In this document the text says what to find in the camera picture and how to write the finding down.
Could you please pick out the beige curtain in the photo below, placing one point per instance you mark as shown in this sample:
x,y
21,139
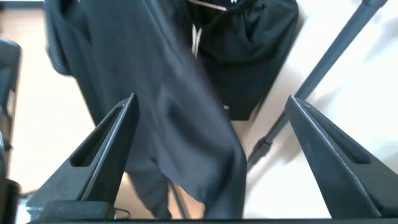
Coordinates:
x,y
357,77

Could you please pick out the black clothes rack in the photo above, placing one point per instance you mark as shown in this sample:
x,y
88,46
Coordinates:
x,y
335,53

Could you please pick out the black garment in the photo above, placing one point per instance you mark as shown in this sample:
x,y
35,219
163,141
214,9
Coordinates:
x,y
140,62

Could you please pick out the pink clothes hanger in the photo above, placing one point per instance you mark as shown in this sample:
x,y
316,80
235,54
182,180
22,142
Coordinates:
x,y
208,5

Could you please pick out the black shorts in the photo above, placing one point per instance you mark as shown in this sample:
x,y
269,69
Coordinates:
x,y
248,46

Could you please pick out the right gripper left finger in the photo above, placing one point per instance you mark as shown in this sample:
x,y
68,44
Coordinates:
x,y
93,174

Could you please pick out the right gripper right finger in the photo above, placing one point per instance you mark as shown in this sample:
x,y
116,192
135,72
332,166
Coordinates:
x,y
342,186

